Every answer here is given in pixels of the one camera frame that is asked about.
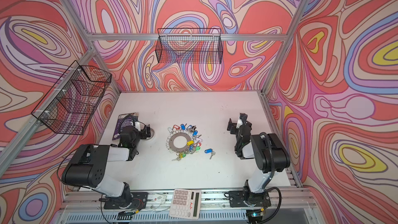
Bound round keyring disc with keys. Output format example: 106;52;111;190
166;124;202;161

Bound blue tag key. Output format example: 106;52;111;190
205;148;216;159

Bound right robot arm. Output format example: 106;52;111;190
227;113;290;206

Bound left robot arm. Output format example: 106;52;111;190
59;114;152;209

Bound purple book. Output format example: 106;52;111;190
112;113;139;141

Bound small white label card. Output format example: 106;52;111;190
153;194;167;204

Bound white pink calculator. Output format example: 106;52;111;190
169;189;202;220

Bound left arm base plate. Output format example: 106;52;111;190
103;192;148;210

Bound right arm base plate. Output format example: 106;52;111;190
224;190;272;208

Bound left wire basket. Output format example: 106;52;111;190
31;61;112;135

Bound wire basket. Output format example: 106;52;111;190
155;28;223;64
31;61;112;135

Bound back wire basket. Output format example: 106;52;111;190
155;28;223;64

